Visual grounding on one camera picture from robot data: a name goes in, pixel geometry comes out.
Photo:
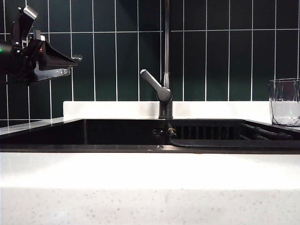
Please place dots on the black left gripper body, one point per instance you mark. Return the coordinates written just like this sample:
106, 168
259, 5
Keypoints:
30, 54

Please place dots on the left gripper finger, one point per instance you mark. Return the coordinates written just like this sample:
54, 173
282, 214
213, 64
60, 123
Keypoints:
51, 73
56, 59

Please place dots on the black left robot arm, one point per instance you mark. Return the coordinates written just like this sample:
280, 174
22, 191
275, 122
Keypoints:
7, 54

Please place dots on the black sink basin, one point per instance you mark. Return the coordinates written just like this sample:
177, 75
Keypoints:
70, 134

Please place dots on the dark metal gooseneck faucet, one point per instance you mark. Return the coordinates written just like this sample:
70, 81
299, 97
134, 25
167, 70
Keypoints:
167, 47

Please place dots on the sink overflow fitting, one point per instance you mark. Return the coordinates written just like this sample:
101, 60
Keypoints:
159, 132

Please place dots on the small black nozzle yellow band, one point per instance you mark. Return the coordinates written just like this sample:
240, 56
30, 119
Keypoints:
172, 132

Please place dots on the black slatted drain rack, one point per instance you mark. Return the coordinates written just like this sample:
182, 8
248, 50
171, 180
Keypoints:
222, 142

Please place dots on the clear plastic container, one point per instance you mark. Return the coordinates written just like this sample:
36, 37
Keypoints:
284, 109

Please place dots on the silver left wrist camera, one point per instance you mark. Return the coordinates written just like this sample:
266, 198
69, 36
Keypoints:
30, 12

